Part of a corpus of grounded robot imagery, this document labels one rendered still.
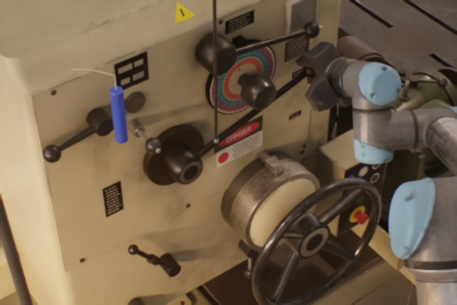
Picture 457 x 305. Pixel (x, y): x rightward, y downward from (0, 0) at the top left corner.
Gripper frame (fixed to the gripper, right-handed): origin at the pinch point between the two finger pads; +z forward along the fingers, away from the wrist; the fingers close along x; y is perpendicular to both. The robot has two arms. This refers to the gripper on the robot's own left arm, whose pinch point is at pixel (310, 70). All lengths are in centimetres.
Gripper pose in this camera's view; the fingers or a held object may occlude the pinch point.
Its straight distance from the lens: 200.1
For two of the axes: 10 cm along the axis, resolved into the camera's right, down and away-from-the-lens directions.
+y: 7.7, -6.1, 1.9
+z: -3.7, -1.7, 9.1
